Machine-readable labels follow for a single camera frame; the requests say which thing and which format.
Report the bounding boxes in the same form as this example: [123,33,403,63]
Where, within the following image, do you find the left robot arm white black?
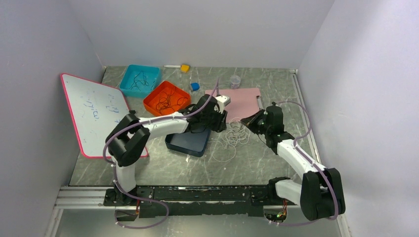
[103,94,231,205]

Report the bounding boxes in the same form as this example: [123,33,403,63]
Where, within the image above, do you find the cable bundle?
[209,118,252,163]

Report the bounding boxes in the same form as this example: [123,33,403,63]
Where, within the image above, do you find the teal plastic tray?
[119,65,162,99]

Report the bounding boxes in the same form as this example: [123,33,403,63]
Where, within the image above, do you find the small clear plastic cup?
[230,75,241,89]

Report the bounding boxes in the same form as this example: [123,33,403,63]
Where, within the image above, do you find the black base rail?
[103,185,291,218]

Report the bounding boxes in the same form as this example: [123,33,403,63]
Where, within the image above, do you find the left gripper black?
[202,106,228,133]

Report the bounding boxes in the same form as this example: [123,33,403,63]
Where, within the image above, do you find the dark blue plastic tray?
[165,128,211,157]

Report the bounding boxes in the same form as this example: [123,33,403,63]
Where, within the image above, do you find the yellow cube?
[180,64,190,73]

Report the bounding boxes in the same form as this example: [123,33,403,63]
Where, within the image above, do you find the pink clipboard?
[219,88,261,123]

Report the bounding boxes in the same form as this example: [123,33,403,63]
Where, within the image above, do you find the whiteboard with pink frame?
[60,73,129,159]

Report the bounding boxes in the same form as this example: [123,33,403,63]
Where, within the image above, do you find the dark brown cable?
[154,86,189,114]

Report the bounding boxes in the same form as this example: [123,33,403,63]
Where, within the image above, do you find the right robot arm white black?
[240,105,346,221]

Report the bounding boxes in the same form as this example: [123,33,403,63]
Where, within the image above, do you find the blue cube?
[189,82,200,91]

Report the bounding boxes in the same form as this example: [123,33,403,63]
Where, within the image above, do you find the white marker pen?
[164,65,181,69]

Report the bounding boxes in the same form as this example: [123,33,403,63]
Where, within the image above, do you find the black thin cable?
[127,71,158,91]

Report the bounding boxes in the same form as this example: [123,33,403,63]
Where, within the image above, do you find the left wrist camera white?
[214,95,231,114]

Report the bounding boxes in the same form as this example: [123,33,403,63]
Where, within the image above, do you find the aluminium frame rail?
[44,185,351,237]

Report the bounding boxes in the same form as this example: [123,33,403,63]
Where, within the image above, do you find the orange plastic tray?
[143,81,191,117]

